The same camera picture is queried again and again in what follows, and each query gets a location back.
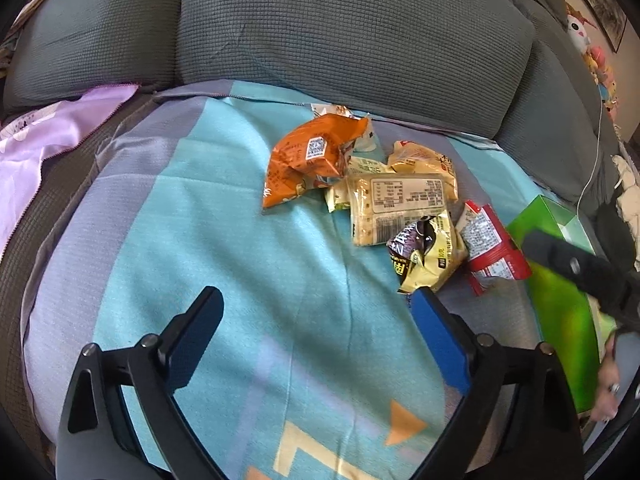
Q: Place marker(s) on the yellow rice cracker packet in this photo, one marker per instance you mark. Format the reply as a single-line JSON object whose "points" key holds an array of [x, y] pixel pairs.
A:
{"points": [[425, 160]]}

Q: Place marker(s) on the orange snack packet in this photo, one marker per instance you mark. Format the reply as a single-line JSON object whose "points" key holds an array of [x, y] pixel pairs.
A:
{"points": [[300, 160]]}

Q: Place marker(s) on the grey sofa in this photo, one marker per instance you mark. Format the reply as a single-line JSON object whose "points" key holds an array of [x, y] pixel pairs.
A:
{"points": [[50, 210]]}

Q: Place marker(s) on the pale yellow snack packet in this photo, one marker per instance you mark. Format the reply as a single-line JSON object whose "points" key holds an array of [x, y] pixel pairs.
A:
{"points": [[367, 166]]}

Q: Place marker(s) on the white fluffy cloth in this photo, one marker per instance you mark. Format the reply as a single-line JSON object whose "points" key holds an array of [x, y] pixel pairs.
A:
{"points": [[627, 195]]}

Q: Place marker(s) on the person's right hand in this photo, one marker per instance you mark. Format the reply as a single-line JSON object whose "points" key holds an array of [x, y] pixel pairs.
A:
{"points": [[607, 380]]}

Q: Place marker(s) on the yellow and black snack packet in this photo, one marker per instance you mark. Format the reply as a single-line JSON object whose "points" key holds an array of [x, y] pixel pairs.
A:
{"points": [[430, 260]]}

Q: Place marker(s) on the blue and grey patterned blanket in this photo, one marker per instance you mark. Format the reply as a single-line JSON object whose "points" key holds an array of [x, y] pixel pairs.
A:
{"points": [[200, 220]]}

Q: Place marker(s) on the white snack packet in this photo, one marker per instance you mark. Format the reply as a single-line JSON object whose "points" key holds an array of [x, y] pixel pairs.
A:
{"points": [[365, 141]]}

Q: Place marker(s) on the colourful plush toy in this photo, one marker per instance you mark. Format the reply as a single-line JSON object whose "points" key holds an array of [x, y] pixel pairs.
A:
{"points": [[602, 80]]}

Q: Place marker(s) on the red snack packet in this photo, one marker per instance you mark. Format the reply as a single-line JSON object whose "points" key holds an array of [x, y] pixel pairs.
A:
{"points": [[492, 255]]}

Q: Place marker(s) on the clear long biscuit packet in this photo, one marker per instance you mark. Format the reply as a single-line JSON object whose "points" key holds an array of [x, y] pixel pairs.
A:
{"points": [[400, 195]]}

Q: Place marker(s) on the dark picture frame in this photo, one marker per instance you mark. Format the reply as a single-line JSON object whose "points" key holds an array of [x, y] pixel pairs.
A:
{"points": [[600, 0]]}

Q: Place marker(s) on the white plush toy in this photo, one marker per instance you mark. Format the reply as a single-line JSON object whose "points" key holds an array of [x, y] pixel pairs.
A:
{"points": [[580, 25]]}

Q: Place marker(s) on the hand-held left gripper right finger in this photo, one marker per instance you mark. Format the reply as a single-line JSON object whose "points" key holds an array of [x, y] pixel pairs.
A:
{"points": [[440, 340]]}

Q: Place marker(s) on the purple cloth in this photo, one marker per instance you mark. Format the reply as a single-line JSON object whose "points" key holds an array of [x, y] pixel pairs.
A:
{"points": [[45, 130]]}

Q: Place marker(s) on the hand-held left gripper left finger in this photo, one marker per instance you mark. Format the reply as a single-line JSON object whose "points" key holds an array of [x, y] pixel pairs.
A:
{"points": [[200, 325]]}

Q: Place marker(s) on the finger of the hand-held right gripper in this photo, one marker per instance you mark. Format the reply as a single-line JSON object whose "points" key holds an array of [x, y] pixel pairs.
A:
{"points": [[575, 265]]}

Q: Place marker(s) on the large grey sofa cushion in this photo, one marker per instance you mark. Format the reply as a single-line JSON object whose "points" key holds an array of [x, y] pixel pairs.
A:
{"points": [[350, 35]]}

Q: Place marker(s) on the green cardboard box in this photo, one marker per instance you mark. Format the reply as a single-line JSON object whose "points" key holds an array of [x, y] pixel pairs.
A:
{"points": [[560, 320]]}

